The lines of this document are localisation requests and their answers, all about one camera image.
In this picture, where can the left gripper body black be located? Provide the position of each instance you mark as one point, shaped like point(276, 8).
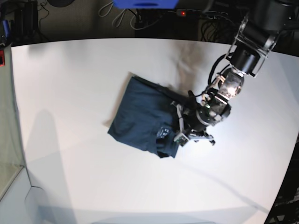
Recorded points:
point(202, 115)

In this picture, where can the dark blue t-shirt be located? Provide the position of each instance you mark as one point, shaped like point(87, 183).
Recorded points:
point(147, 118)

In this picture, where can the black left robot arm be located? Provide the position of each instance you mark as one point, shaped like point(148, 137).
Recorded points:
point(256, 37)

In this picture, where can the blue plastic box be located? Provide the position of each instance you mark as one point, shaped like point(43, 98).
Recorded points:
point(145, 4)

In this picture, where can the red black object table edge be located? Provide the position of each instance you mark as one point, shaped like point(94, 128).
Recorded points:
point(2, 58)

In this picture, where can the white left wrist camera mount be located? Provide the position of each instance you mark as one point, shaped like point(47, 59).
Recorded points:
point(190, 128)

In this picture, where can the black power strip red switch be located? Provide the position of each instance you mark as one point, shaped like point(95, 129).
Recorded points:
point(200, 14)

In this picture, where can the blue handled tool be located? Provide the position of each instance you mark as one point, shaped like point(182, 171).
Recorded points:
point(6, 28)

